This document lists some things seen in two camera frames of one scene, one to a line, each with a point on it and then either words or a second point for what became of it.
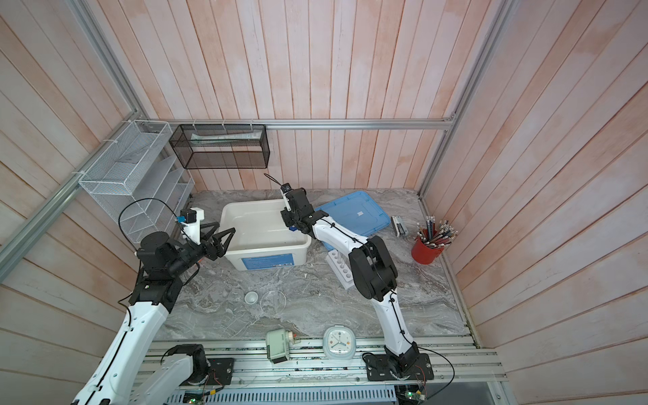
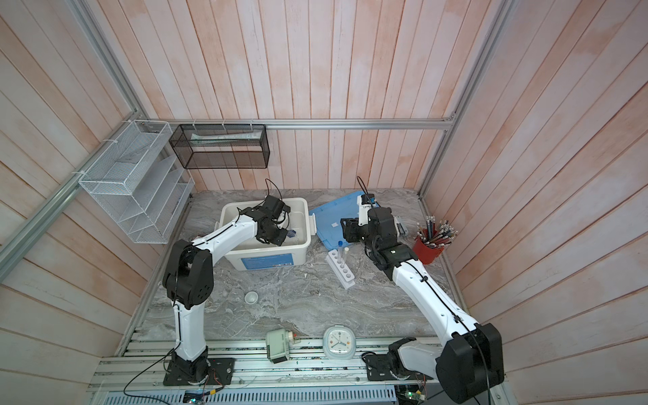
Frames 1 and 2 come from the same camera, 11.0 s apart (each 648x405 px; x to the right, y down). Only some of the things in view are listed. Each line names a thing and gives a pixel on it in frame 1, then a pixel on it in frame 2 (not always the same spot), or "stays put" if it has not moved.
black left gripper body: (206, 249) → (275, 235)
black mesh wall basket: (221, 146) stays put
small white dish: (251, 298) stays put
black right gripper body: (290, 218) → (356, 233)
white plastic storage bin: (261, 239) stays put
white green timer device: (278, 344) stays put
